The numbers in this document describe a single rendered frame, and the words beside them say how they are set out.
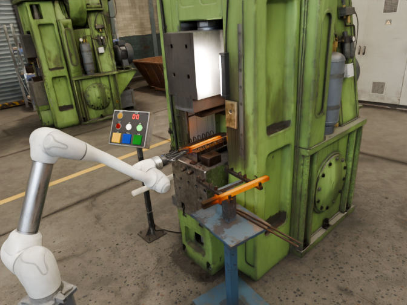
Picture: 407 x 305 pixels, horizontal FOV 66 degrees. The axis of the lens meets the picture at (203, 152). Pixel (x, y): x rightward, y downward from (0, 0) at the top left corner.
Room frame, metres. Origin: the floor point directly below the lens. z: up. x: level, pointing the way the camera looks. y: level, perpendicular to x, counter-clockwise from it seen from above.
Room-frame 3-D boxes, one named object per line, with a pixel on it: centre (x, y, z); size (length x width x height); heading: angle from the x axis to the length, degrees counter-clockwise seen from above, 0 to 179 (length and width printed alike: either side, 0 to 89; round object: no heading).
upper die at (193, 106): (2.19, -0.05, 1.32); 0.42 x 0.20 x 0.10; 130
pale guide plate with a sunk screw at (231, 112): (1.90, -0.19, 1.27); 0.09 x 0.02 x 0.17; 40
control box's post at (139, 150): (2.42, 0.53, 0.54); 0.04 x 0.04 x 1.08; 40
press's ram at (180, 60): (2.15, -0.08, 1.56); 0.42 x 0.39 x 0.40; 130
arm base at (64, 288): (1.18, 0.82, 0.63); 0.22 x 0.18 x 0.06; 63
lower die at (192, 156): (2.19, -0.05, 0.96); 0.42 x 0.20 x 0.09; 130
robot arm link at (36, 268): (1.20, 0.84, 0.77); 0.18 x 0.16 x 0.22; 50
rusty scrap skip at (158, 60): (9.18, 0.87, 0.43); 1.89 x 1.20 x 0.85; 43
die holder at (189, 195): (2.15, -0.09, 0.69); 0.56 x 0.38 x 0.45; 130
